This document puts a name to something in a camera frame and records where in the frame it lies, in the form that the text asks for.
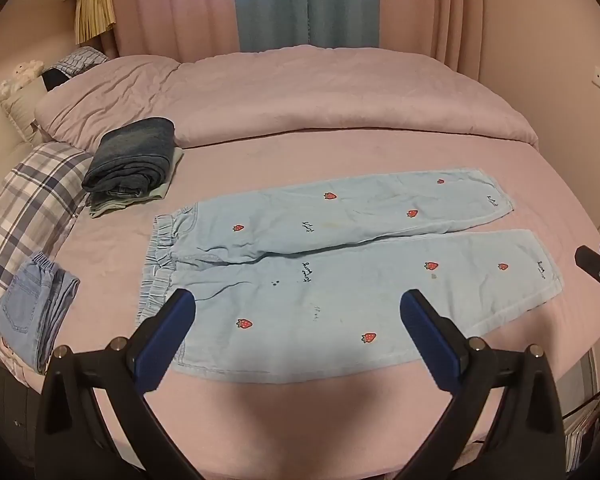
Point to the pink curtain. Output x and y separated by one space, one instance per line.
180 10

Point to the plaid pillow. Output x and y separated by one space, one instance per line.
25 200

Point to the folded pale green garment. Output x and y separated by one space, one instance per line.
111 205

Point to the blue curtain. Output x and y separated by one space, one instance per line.
305 2

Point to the folded dark denim pants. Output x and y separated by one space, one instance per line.
132 160

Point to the pink duvet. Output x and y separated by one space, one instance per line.
305 95

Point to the checkered cloth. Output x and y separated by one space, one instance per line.
77 60

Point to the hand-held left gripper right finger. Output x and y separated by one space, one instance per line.
430 332

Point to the folded light blue jeans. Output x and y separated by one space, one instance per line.
30 310

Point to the white plush toy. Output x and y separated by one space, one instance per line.
22 72

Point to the light blue strawberry pants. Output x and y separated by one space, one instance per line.
330 280

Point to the pink bed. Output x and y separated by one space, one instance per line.
360 410

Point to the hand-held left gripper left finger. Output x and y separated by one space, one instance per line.
167 332

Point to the stack of books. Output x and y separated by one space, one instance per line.
580 432

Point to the white pillow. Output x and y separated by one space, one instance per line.
22 107

